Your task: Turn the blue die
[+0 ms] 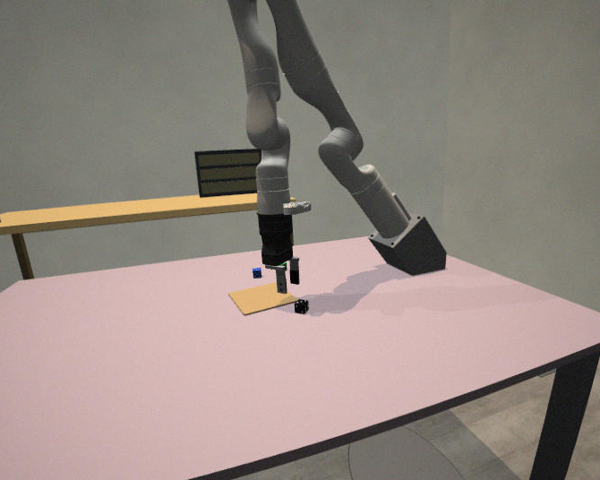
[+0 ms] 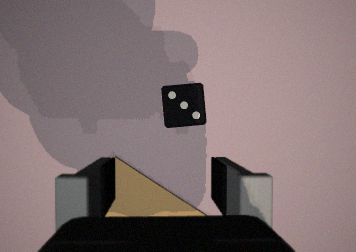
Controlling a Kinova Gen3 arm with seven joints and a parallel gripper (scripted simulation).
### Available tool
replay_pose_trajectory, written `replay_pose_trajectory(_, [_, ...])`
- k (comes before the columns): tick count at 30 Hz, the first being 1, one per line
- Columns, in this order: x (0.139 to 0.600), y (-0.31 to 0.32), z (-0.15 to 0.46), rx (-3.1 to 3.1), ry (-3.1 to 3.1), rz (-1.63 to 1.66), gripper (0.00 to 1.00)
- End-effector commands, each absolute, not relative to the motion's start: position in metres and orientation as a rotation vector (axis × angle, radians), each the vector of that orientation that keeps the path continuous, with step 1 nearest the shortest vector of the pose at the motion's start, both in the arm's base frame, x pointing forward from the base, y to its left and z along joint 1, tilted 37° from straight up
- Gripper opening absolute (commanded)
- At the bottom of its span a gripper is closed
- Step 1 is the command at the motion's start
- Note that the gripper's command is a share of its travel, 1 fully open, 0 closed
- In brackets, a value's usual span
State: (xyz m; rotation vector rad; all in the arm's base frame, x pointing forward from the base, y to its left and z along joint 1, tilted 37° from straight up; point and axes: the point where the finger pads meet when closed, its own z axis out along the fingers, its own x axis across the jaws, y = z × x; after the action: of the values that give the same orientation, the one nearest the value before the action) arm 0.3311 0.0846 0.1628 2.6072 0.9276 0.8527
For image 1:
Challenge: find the tan flat mat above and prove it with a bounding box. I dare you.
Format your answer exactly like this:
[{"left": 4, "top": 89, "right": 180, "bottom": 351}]
[{"left": 228, "top": 282, "right": 298, "bottom": 316}]

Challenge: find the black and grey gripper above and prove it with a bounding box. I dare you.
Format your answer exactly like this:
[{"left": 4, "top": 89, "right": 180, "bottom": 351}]
[{"left": 257, "top": 189, "right": 311, "bottom": 294}]

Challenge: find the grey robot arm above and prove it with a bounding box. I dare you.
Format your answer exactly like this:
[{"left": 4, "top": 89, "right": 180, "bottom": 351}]
[{"left": 227, "top": 0, "right": 411, "bottom": 238}]

